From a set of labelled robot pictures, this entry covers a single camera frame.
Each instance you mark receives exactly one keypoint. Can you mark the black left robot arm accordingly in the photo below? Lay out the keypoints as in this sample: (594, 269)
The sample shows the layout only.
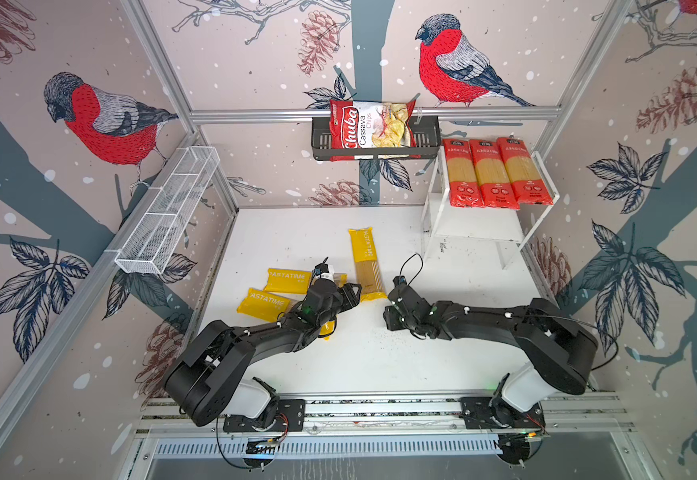
(207, 380)

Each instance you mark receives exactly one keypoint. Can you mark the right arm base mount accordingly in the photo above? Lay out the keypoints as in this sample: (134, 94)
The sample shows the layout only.
(483, 412)

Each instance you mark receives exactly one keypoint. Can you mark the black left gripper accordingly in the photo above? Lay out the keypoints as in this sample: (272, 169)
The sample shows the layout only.
(347, 296)

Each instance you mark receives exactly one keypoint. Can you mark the white two-tier shelf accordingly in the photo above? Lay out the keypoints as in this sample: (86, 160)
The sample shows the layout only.
(509, 230)

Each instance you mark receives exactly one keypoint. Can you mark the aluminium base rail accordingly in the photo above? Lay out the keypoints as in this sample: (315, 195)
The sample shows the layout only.
(367, 414)

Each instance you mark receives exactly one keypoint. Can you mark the white wire mesh basket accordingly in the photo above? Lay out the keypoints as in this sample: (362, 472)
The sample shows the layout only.
(159, 231)

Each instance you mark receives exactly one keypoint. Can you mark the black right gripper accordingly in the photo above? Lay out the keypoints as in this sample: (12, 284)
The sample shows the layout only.
(389, 312)

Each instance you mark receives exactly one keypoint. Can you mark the red cassava chips bag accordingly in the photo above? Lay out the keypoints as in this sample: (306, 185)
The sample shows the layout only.
(355, 120)

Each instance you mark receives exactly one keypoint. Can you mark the black wire wall basket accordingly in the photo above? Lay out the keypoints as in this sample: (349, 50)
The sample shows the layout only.
(422, 139)

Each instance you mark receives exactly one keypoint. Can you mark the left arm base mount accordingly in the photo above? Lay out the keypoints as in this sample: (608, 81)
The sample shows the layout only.
(256, 407)

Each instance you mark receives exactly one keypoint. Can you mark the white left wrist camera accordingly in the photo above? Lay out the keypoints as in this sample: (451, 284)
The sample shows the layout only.
(322, 271)

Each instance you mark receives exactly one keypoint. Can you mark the yellow pasta bag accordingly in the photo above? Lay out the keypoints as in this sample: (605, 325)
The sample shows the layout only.
(275, 306)
(295, 282)
(368, 271)

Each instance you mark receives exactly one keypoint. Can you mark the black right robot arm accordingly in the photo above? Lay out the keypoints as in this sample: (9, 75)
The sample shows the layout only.
(560, 352)

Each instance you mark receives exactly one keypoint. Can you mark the red spaghetti bag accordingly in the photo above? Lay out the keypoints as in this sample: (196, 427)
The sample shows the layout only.
(464, 188)
(492, 176)
(525, 178)

